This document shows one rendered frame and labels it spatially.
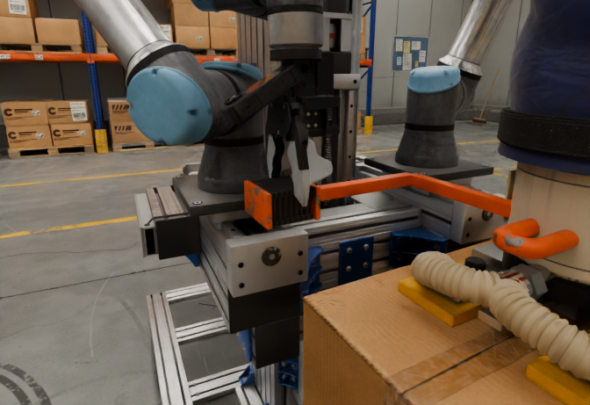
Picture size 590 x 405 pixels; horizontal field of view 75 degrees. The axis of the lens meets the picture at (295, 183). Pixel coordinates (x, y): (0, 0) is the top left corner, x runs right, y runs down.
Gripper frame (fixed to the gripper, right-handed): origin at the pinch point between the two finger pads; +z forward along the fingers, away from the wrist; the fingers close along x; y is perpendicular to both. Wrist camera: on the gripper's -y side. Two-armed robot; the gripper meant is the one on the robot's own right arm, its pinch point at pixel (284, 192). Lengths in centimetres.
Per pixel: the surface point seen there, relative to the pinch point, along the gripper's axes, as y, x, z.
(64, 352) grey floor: -49, 138, 106
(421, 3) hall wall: 787, 760, -201
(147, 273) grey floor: -3, 199, 106
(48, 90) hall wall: -82, 819, -4
